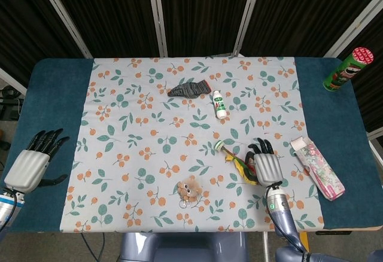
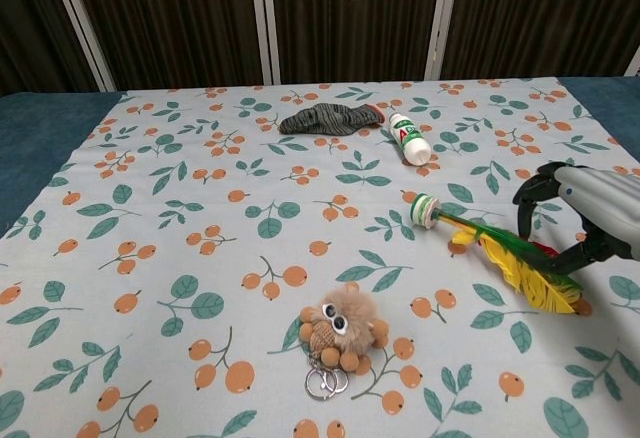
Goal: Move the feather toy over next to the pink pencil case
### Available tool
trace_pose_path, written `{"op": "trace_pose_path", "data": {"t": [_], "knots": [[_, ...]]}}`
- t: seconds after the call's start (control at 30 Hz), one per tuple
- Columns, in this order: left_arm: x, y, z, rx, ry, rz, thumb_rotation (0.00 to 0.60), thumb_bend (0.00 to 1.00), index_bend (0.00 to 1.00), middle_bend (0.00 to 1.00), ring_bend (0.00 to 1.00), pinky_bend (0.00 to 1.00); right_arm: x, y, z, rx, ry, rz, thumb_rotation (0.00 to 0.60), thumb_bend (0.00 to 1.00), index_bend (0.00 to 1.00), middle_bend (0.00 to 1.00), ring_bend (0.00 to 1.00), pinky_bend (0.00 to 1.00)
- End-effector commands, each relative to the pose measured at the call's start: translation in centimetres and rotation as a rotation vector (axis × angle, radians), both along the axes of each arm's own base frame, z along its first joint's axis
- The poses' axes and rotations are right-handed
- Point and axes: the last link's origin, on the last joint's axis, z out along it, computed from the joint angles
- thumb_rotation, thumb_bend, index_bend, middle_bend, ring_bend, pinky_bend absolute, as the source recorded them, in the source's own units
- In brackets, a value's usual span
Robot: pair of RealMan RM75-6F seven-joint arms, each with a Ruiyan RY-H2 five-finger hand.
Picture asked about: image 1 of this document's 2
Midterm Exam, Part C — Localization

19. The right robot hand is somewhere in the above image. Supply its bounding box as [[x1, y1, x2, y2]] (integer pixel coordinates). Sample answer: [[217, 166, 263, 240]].
[[244, 138, 284, 187]]

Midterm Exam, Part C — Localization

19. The brown plush keychain toy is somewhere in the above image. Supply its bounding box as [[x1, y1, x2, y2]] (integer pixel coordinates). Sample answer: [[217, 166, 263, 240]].
[[175, 176, 203, 209]]

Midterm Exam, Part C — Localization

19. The floral patterned tablecloth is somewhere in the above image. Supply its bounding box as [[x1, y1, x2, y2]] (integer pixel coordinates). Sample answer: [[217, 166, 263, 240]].
[[59, 56, 326, 233]]

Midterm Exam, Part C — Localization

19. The blue table mat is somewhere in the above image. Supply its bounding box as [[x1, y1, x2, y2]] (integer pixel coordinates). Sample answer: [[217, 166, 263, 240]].
[[1, 56, 372, 234]]

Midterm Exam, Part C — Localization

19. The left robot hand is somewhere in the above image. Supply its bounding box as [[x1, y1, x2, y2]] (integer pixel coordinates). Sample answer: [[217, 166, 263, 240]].
[[3, 129, 70, 196]]

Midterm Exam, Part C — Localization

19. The small white plastic bottle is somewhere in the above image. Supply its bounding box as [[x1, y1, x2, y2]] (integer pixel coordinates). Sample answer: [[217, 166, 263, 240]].
[[212, 90, 228, 120]]

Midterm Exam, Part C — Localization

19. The dark folding screen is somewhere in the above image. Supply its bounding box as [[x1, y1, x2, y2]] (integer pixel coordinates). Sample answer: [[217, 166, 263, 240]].
[[0, 0, 383, 134]]

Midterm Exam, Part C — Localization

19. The floral paper box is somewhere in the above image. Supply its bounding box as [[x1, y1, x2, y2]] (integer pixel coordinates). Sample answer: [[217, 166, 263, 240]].
[[290, 137, 346, 202]]

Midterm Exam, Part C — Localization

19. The green Pringles can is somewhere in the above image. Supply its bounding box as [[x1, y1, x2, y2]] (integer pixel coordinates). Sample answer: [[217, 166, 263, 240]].
[[322, 46, 375, 92]]

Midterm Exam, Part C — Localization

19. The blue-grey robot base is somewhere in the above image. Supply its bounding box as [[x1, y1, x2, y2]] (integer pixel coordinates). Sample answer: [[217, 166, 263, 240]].
[[118, 231, 250, 262]]

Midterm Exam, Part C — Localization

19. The grey striped sock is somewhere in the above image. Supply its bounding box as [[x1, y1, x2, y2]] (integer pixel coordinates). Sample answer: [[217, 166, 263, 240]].
[[167, 80, 212, 100]]

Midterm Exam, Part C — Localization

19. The yellow red feather toy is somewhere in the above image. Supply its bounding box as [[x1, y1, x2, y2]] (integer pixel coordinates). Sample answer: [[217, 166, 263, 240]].
[[214, 140, 260, 187]]

